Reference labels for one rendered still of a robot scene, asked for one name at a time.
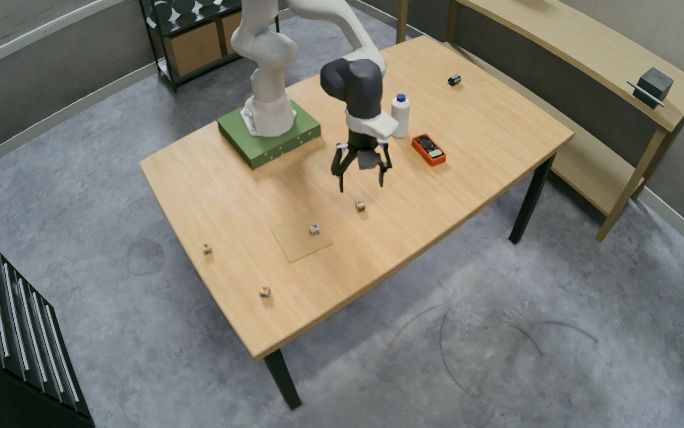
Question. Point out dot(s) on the orange digital multimeter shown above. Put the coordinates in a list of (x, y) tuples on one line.
[(428, 149)]

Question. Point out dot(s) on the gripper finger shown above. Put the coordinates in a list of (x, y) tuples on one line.
[(339, 169), (383, 166)]

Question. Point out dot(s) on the white bottle with blue cap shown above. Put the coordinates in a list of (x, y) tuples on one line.
[(400, 108)]

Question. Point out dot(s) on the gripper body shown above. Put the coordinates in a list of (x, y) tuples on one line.
[(360, 141)]

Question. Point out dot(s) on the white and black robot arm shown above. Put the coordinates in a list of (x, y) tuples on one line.
[(359, 83)]

